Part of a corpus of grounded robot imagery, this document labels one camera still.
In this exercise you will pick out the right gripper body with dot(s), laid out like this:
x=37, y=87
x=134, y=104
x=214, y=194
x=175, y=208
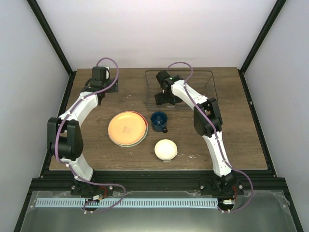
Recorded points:
x=167, y=98

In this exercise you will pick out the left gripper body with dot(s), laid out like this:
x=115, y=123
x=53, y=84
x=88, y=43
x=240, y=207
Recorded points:
x=113, y=89

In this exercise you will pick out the dark blue mug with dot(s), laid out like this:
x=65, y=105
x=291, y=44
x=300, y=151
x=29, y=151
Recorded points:
x=159, y=122

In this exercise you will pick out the wire dish rack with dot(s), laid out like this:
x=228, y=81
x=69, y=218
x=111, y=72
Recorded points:
x=195, y=88

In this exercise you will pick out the orange plate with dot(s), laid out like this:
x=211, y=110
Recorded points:
x=127, y=128

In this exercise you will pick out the white and blue bowl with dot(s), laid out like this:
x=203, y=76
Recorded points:
x=166, y=150

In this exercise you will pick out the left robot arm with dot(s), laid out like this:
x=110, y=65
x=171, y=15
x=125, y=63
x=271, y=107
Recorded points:
x=64, y=138

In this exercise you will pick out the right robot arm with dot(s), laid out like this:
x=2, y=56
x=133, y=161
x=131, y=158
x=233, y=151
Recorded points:
x=207, y=116

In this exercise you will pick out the white plate with coloured rim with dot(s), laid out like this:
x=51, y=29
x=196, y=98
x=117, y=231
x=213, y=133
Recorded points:
x=144, y=135

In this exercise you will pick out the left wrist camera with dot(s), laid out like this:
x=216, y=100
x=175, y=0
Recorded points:
x=107, y=72

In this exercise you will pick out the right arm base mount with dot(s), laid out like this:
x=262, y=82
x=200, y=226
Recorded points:
x=220, y=186

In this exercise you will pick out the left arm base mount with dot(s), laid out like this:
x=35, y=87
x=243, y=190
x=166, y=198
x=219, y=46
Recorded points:
x=87, y=190

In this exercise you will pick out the black aluminium frame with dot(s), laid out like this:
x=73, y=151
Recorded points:
x=157, y=180

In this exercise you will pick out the light blue slotted cable duct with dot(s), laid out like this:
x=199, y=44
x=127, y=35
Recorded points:
x=129, y=203

